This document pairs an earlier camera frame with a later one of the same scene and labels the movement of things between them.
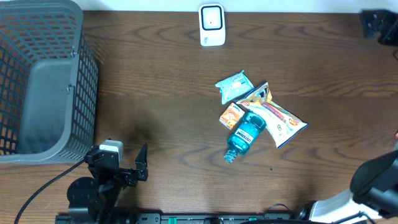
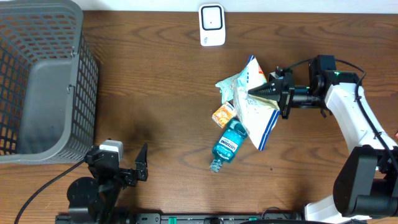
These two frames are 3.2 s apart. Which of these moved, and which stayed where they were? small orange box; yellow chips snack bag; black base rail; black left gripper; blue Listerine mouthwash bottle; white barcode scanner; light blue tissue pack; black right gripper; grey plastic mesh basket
Moved: small orange box; blue Listerine mouthwash bottle; black right gripper; yellow chips snack bag
Stayed: grey plastic mesh basket; black left gripper; white barcode scanner; light blue tissue pack; black base rail
